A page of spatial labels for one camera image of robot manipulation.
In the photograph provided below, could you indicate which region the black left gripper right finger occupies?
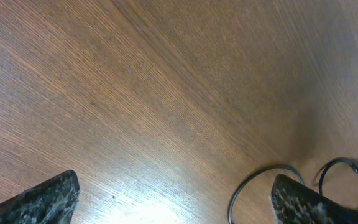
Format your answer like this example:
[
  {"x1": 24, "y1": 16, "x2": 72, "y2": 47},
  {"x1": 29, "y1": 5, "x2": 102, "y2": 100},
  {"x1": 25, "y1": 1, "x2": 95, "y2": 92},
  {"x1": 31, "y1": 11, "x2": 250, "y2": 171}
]
[{"x1": 270, "y1": 174, "x2": 358, "y2": 224}]

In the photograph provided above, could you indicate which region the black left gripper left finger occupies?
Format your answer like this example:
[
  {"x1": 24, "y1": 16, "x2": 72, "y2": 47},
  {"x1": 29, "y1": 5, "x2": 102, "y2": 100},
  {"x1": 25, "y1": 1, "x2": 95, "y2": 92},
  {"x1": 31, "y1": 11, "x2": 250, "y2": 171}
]
[{"x1": 0, "y1": 170, "x2": 80, "y2": 224}]

